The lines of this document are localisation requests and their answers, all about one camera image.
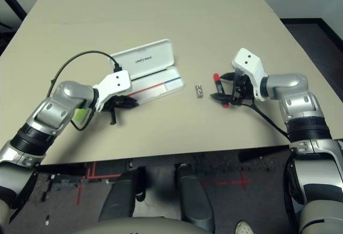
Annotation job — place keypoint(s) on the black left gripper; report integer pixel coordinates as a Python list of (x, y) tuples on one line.
[(112, 105)]

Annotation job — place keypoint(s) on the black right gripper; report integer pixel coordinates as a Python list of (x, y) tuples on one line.
[(242, 89)]

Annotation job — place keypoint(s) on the red black whiteboard marker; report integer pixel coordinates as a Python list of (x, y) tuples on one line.
[(216, 78)]

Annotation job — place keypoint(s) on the green ruler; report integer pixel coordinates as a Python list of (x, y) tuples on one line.
[(81, 116)]

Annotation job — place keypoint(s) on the white plastic pencil case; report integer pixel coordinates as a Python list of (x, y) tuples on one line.
[(155, 57)]

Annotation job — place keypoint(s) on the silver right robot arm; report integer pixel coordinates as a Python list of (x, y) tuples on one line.
[(294, 97)]

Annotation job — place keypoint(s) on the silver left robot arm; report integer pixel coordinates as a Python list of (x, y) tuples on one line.
[(53, 111)]

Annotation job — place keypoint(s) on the red tape lines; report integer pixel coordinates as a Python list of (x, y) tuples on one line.
[(94, 168)]

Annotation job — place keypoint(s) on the dark grey left robot leg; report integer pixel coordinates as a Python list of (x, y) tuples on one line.
[(118, 196)]

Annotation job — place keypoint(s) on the dark grey robot leg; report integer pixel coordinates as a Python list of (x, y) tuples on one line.
[(193, 196), (118, 196)]

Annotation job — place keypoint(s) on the red tape cross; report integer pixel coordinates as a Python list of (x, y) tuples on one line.
[(242, 182)]

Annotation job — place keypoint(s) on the dark grey right robot leg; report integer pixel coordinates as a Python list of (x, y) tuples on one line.
[(193, 196)]

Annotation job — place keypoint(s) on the grey robot torso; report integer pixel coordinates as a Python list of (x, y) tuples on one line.
[(139, 227)]

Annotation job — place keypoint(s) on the white bystander shoe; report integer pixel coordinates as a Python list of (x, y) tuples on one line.
[(244, 228)]

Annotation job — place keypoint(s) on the small white floor item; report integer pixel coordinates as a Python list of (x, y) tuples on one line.
[(47, 220)]

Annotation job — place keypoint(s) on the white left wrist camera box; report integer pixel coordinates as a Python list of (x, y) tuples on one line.
[(118, 81)]

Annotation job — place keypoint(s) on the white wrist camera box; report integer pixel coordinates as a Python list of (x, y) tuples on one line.
[(118, 81), (249, 62)]

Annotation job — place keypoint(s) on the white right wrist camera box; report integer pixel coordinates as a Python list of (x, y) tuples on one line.
[(249, 62)]

